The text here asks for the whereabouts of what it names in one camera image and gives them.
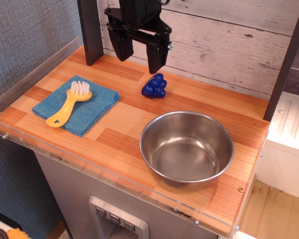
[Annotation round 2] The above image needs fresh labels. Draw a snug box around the yellow scrub brush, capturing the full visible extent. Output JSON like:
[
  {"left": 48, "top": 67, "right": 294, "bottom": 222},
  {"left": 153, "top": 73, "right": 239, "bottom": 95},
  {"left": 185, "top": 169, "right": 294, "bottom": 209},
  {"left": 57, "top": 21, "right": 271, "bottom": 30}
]
[{"left": 46, "top": 81, "right": 93, "bottom": 128}]

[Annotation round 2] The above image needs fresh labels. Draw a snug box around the stainless steel bowl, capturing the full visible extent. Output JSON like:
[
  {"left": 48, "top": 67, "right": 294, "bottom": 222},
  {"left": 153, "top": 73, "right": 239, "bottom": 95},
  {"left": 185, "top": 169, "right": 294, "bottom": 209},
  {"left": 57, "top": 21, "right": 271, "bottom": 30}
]
[{"left": 139, "top": 111, "right": 234, "bottom": 192}]

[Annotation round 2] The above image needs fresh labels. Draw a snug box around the yellow object bottom left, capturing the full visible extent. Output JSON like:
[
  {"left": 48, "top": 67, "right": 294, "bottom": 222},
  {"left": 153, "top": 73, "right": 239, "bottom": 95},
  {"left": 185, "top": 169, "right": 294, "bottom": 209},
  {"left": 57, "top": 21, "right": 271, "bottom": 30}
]
[{"left": 0, "top": 228, "right": 29, "bottom": 239}]

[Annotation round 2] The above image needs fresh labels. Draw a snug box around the clear acrylic edge guard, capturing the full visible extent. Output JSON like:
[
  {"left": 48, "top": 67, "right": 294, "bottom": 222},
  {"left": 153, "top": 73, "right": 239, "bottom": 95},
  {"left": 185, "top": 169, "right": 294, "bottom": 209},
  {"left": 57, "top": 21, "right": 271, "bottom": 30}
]
[{"left": 0, "top": 115, "right": 269, "bottom": 238}]

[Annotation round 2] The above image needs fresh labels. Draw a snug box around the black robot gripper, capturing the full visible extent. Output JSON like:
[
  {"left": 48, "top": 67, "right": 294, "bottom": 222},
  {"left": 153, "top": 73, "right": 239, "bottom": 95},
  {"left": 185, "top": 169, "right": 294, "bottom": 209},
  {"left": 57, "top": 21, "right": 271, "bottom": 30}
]
[{"left": 104, "top": 0, "right": 173, "bottom": 74}]

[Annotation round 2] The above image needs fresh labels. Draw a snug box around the silver toy dispenser panel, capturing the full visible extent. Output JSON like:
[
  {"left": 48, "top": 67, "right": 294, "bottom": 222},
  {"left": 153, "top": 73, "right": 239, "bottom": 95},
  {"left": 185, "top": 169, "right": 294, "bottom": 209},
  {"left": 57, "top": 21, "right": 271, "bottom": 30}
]
[{"left": 89, "top": 195, "right": 150, "bottom": 239}]

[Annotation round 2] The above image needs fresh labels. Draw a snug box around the grey toy cabinet front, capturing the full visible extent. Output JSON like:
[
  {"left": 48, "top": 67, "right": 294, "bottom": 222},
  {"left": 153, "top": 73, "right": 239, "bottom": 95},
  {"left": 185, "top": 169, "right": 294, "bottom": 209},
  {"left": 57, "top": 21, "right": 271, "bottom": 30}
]
[{"left": 35, "top": 153, "right": 218, "bottom": 239}]

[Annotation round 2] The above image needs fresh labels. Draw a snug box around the dark right upright post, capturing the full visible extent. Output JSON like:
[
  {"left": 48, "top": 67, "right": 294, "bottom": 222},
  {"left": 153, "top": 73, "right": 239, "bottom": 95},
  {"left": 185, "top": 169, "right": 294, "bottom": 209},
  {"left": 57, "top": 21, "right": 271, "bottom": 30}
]
[{"left": 263, "top": 17, "right": 299, "bottom": 121}]

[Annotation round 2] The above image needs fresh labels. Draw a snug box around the blue toy grape bunch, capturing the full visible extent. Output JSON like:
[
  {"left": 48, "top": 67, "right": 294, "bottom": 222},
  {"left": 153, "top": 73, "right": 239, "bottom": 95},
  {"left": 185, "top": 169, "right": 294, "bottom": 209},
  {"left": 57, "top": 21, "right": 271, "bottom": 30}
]
[{"left": 142, "top": 73, "right": 167, "bottom": 99}]

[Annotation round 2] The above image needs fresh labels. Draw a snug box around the blue folded cloth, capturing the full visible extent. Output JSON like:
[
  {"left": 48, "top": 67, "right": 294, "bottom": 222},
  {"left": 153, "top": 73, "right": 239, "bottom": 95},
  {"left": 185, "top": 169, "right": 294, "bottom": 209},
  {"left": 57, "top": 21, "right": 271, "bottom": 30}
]
[{"left": 32, "top": 76, "right": 120, "bottom": 137}]

